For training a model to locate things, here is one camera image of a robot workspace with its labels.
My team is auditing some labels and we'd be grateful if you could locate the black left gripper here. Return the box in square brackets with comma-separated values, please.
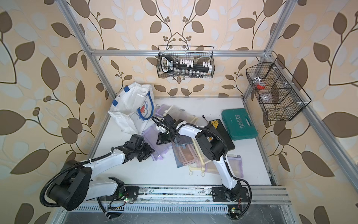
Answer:
[134, 142, 156, 161]

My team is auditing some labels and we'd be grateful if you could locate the purple mesh pencil pouch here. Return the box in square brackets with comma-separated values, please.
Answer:
[141, 123, 174, 161]

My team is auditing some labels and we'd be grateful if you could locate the pink mesh pencil pouch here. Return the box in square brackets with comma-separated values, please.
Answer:
[172, 141, 201, 168]

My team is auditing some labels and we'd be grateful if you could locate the white canvas tote bag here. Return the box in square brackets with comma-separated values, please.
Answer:
[108, 82, 154, 134]

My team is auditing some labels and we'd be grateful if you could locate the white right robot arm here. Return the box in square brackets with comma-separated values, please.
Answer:
[152, 115, 252, 204]

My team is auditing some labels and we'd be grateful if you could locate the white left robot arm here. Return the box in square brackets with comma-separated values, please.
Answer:
[39, 134, 154, 211]

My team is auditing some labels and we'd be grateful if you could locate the yellow trimmed pouch rear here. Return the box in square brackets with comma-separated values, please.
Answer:
[163, 105, 198, 124]

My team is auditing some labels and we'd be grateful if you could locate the purple pouch rear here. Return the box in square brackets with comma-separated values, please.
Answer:
[154, 104, 170, 118]

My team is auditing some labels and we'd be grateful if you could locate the yellow trimmed mesh pouch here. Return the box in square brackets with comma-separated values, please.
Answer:
[192, 139, 211, 167]

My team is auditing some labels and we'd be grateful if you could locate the purple pouch front right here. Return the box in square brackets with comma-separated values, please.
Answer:
[205, 154, 244, 178]

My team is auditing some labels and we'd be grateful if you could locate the black yellow battery pack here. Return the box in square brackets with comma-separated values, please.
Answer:
[209, 119, 235, 151]

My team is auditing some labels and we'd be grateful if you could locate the black socket tool set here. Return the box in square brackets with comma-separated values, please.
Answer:
[157, 54, 214, 74]

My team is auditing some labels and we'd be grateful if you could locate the green plastic tool case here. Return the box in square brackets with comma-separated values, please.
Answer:
[222, 108, 258, 141]

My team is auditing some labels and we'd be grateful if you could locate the red item in basket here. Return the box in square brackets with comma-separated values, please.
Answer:
[255, 80, 267, 91]

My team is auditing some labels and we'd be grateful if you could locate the back wall wire basket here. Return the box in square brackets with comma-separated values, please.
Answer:
[156, 45, 215, 79]

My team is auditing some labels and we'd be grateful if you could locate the wall wire basket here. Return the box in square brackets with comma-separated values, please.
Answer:
[246, 58, 312, 121]
[156, 45, 215, 79]

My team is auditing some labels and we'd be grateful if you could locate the right wall wire basket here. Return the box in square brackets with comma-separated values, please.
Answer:
[246, 58, 312, 121]

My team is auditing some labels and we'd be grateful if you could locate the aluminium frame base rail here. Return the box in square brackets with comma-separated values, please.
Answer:
[60, 184, 293, 215]

